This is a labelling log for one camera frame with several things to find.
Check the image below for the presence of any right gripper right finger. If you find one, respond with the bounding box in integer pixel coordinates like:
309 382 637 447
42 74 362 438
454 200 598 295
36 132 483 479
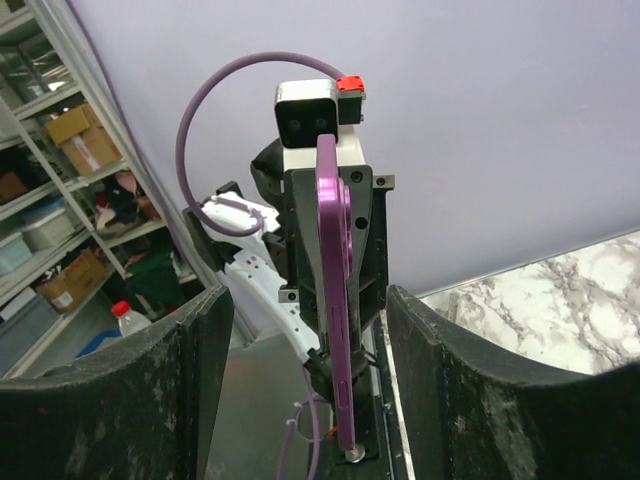
386 286 639 479

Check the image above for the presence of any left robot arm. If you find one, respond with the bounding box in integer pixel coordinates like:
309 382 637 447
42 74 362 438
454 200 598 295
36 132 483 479
183 141 395 401

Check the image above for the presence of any metal storage shelf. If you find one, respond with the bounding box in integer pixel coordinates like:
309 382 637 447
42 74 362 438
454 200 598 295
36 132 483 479
1 1 203 378

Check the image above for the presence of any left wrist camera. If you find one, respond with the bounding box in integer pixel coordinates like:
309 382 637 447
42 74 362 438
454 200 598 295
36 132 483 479
274 75 366 171

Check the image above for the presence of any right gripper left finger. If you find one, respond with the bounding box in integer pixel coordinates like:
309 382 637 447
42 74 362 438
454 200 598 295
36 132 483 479
1 287 234 479

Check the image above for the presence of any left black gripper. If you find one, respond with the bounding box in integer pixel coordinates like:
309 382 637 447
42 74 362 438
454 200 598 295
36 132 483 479
279 165 395 350

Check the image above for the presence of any plastic water bottle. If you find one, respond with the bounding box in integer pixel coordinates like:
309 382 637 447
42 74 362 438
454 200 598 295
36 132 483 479
111 301 152 337

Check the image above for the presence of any phone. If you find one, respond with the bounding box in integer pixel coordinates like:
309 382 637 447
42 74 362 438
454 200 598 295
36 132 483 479
315 134 357 455

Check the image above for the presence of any black mounting rail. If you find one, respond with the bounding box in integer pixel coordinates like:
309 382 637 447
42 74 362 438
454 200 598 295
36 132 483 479
315 312 415 480

